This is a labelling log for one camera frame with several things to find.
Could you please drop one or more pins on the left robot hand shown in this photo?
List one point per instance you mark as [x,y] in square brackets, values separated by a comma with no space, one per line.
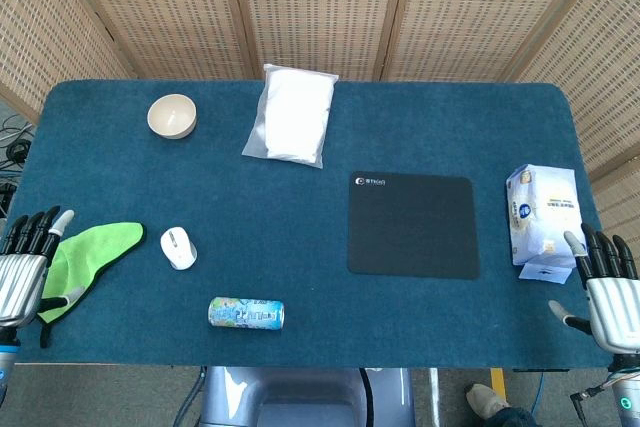
[20,277]

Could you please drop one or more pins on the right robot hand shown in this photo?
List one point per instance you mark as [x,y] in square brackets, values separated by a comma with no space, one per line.
[615,302]

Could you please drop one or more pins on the white computer mouse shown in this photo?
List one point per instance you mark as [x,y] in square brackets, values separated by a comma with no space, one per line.
[177,248]

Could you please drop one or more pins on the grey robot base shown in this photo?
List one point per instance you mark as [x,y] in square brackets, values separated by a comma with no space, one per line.
[300,397]

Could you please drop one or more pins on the black mouse pad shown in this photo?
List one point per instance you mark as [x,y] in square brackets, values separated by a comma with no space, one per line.
[412,227]

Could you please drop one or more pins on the white tissue pack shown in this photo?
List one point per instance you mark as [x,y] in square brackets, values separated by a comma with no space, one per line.
[540,207]

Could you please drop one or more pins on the dark trouser leg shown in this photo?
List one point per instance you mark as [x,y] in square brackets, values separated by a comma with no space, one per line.
[510,418]

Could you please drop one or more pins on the beige shoe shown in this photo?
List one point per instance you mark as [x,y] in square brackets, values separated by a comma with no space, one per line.
[485,399]

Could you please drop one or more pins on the white table leg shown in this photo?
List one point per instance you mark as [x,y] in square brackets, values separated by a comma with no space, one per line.
[434,397]

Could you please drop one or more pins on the beige bowl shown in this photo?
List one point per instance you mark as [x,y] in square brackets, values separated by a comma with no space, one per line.
[171,116]

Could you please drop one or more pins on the light blue drink can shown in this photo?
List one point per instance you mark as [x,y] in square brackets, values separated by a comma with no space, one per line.
[245,314]

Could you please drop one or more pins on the woven bamboo screen panel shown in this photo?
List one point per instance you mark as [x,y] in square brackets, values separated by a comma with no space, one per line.
[320,2]
[490,12]
[160,12]
[40,37]
[600,72]

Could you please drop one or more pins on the teal table cover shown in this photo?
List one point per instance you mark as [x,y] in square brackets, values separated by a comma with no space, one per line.
[300,207]

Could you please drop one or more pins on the clear bag of white powder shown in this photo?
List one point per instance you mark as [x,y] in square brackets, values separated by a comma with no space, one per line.
[292,117]

